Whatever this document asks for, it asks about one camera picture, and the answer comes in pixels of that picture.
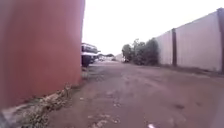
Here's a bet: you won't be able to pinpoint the red wall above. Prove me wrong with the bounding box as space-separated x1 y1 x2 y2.
0 0 86 111

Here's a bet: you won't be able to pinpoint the pale wall with brown pillars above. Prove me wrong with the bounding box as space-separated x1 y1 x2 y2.
115 7 224 74

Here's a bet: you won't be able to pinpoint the brown dirt road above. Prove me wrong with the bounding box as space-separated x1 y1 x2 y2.
46 60 224 128

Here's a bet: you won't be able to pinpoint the dark green bushes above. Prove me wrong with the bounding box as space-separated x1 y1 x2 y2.
121 37 160 67

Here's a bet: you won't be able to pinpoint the white truck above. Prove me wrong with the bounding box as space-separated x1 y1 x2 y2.
81 42 100 68

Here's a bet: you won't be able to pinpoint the rubble strip with weeds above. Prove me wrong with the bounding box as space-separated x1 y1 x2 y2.
3 83 81 128

